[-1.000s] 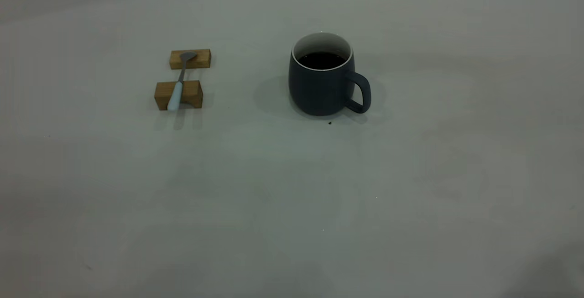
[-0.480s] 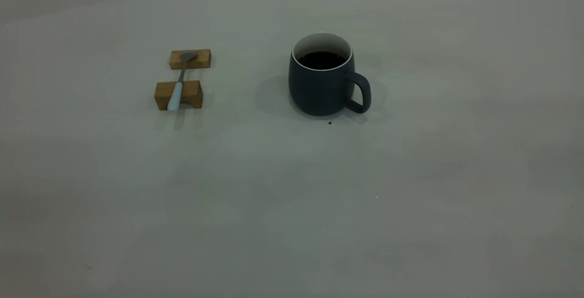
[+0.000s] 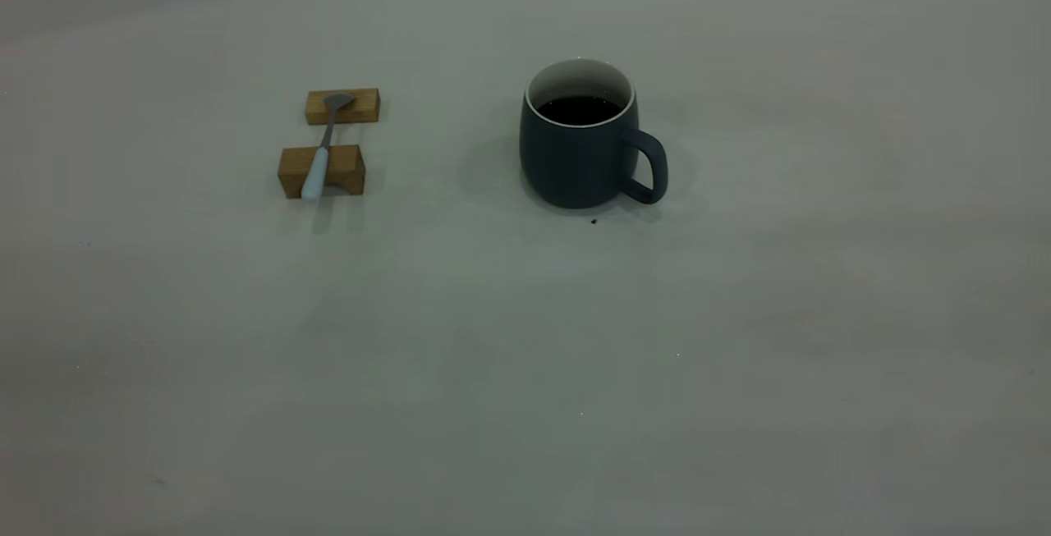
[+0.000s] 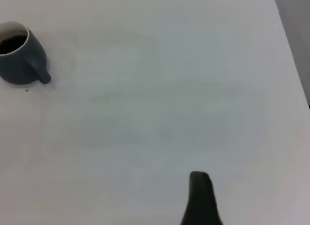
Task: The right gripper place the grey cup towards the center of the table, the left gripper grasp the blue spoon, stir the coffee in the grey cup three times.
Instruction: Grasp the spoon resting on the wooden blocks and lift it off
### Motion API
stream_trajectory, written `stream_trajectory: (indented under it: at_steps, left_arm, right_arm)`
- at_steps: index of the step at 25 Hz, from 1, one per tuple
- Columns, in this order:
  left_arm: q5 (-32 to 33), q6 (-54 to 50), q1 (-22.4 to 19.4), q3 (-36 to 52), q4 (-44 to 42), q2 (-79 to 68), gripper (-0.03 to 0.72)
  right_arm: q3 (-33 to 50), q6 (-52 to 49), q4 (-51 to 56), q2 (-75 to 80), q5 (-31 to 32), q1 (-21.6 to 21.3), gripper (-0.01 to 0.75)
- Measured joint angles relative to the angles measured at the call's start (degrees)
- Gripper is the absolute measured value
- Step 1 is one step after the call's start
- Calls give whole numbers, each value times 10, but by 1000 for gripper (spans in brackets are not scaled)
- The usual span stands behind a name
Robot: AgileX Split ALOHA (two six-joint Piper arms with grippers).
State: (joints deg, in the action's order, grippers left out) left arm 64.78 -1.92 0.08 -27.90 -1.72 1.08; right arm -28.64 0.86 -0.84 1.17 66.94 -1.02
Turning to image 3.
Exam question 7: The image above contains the dark grey ceramic mug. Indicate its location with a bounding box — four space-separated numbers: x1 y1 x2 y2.
519 58 668 210

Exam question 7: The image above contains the dark coffee liquid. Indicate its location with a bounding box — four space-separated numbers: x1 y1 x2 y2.
536 95 625 126

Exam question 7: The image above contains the rectangular wooden block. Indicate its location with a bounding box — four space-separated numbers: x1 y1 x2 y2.
305 89 381 126

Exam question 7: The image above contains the arched wooden block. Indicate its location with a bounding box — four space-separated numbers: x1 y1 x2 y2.
278 144 366 199

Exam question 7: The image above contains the spoon with pale blue handle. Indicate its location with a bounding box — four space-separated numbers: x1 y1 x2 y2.
301 92 356 200

